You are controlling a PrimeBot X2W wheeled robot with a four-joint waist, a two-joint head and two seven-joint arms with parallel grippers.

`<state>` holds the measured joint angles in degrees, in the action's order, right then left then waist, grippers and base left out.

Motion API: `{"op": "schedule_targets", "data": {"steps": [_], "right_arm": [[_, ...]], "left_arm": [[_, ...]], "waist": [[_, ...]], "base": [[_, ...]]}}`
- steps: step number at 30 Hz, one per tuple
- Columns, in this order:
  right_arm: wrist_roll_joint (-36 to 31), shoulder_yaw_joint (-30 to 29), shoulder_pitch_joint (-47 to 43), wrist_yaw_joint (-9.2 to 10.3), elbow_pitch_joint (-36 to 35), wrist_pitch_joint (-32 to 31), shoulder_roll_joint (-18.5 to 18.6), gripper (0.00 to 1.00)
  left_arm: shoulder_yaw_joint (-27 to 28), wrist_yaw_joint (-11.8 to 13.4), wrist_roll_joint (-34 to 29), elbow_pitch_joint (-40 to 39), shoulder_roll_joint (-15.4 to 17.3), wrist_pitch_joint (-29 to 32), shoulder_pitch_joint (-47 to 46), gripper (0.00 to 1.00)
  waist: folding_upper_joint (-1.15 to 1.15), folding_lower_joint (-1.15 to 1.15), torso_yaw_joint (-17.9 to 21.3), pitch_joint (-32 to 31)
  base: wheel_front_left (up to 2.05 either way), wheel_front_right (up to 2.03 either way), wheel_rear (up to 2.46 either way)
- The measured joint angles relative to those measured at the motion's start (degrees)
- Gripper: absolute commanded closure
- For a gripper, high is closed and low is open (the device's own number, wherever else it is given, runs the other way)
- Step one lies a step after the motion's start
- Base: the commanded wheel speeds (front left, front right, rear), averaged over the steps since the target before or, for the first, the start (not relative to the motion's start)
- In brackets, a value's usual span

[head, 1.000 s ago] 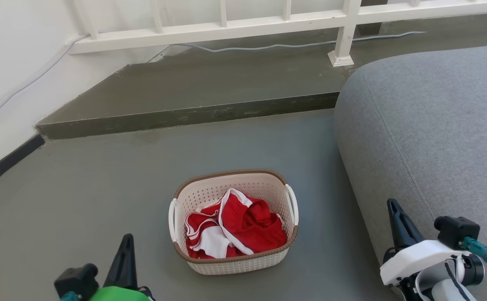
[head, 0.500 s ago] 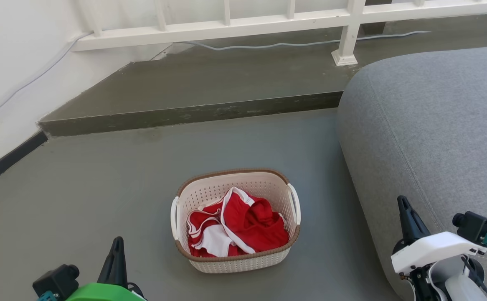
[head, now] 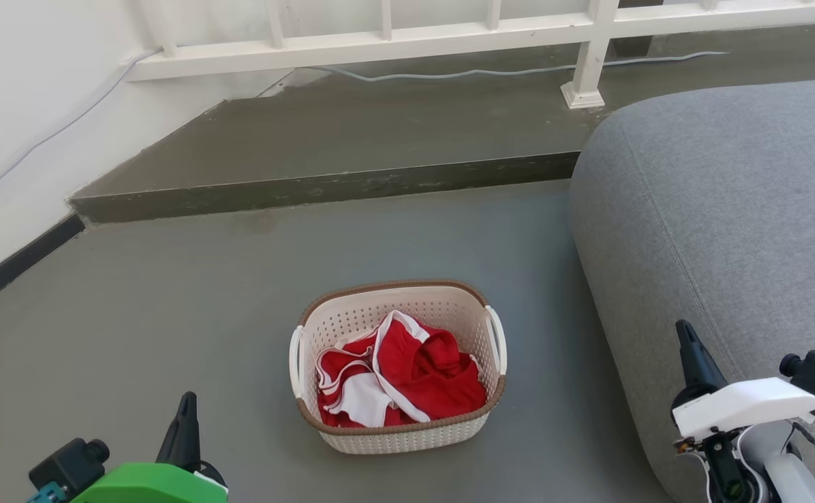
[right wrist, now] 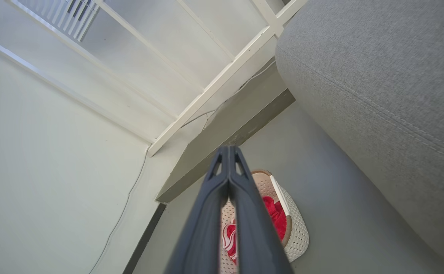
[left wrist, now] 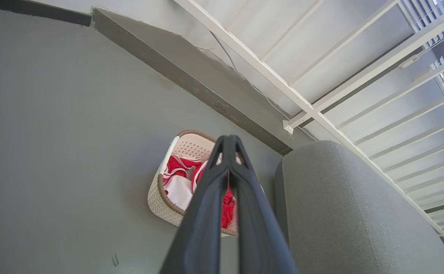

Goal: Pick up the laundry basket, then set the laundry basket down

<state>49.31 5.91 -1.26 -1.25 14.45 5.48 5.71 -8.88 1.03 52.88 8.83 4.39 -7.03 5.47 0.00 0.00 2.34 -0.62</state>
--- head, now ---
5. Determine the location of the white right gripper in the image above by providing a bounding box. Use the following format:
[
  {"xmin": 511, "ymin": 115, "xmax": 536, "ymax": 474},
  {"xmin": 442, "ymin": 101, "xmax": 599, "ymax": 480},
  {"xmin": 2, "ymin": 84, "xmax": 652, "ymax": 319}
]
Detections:
[{"xmin": 671, "ymin": 319, "xmax": 815, "ymax": 442}]

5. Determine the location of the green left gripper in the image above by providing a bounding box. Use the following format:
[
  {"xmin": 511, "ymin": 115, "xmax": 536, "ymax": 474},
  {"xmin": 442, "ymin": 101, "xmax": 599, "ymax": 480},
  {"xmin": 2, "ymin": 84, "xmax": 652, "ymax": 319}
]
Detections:
[{"xmin": 71, "ymin": 391, "xmax": 230, "ymax": 503}]

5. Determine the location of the cream laundry basket brown rim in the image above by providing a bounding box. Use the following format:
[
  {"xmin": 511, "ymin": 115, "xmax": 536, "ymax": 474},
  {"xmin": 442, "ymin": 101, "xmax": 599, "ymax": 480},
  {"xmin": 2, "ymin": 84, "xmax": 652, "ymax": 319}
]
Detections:
[{"xmin": 289, "ymin": 280, "xmax": 508, "ymax": 455}]

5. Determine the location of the grey fabric sofa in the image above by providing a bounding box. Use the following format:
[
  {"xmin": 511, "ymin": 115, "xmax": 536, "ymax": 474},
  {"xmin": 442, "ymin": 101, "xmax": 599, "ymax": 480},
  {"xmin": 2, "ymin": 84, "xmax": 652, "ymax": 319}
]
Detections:
[{"xmin": 568, "ymin": 77, "xmax": 815, "ymax": 503}]

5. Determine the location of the black baseboard strip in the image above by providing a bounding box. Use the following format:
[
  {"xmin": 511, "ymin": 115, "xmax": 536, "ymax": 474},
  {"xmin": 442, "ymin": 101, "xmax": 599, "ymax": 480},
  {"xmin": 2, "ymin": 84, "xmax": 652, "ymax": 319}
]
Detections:
[{"xmin": 0, "ymin": 213, "xmax": 87, "ymax": 319}]

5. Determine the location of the red and white clothing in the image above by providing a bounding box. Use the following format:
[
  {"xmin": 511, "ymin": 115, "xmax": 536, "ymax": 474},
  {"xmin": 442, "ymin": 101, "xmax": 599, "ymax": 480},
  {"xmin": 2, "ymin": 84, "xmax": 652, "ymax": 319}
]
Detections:
[{"xmin": 315, "ymin": 310, "xmax": 488, "ymax": 428}]

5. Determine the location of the white railing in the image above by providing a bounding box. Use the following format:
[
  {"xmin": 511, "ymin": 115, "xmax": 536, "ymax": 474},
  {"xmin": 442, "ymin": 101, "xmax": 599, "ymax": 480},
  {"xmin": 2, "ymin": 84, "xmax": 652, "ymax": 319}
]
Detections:
[{"xmin": 124, "ymin": 0, "xmax": 815, "ymax": 110}]

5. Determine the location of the white wall cable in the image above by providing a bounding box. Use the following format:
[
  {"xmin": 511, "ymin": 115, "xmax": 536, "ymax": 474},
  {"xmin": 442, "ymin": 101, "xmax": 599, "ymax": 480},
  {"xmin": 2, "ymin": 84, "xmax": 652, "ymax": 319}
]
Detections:
[{"xmin": 0, "ymin": 48, "xmax": 161, "ymax": 211}]

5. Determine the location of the grey floor cable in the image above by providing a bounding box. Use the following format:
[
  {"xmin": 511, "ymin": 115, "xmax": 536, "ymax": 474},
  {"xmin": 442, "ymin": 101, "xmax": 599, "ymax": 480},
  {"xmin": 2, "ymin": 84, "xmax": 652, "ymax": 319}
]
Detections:
[{"xmin": 310, "ymin": 51, "xmax": 728, "ymax": 83}]

